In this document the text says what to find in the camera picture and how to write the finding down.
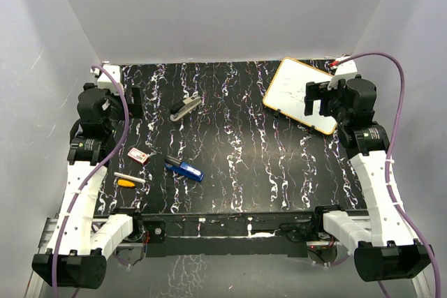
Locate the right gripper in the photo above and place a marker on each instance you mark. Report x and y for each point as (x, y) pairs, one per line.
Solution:
(314, 91)

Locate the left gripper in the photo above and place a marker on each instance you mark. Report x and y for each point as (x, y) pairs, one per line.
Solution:
(134, 109)

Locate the red staple box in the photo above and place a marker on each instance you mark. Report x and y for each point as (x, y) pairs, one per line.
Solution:
(138, 156)

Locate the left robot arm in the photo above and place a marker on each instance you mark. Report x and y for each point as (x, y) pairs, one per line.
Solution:
(76, 257)

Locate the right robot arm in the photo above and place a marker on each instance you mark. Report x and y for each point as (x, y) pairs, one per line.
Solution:
(389, 249)

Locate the yellow framed whiteboard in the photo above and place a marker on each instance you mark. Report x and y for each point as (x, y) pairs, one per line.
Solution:
(286, 94)

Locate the white marker pen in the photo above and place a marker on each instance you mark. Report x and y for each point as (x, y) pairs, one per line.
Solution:
(129, 177)

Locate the orange marker cap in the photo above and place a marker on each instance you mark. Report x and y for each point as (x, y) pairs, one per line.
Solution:
(125, 183)

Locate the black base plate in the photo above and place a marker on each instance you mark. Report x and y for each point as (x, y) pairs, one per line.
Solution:
(249, 233)

